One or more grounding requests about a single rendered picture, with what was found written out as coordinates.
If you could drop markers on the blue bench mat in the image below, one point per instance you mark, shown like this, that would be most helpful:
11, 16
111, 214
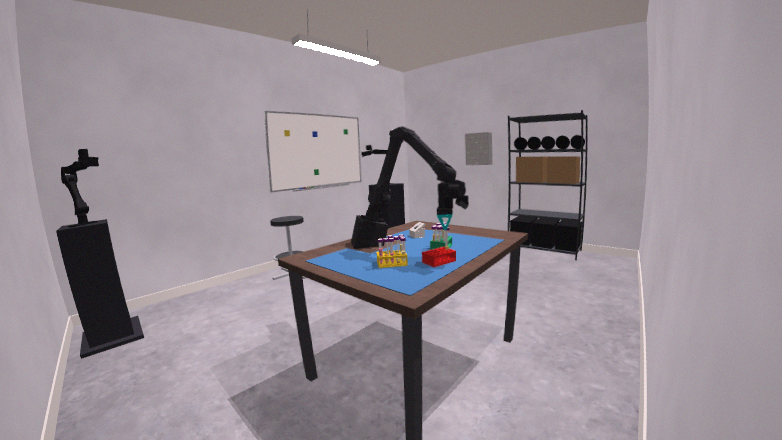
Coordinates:
405, 279

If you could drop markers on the green tube rack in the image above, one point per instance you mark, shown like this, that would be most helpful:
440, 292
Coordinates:
436, 244

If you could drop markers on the red rack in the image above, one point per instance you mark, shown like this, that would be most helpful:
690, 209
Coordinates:
428, 257

